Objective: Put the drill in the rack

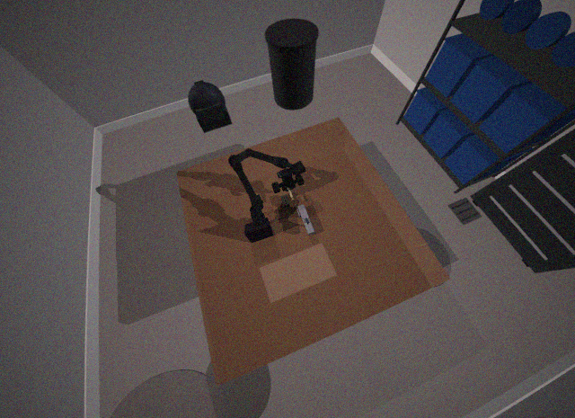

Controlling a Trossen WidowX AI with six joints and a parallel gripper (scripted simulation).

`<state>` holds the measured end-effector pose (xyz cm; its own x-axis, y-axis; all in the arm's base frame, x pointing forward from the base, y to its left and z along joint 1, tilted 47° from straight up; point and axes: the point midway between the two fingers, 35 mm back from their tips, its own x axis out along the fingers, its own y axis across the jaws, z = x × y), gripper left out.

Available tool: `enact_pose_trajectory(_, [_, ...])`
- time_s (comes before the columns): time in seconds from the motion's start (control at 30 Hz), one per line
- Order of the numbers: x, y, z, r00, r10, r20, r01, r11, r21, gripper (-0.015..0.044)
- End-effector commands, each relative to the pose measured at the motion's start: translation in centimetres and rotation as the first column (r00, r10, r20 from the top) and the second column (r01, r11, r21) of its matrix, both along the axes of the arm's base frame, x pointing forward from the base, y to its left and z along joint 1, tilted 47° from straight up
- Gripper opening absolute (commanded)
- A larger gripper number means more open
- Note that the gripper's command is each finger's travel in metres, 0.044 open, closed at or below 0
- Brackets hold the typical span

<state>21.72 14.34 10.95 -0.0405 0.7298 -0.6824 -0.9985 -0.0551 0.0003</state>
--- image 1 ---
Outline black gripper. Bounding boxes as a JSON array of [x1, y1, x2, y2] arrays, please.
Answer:
[[272, 174, 305, 193]]

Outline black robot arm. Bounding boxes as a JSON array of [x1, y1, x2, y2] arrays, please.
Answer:
[[228, 148, 305, 227]]

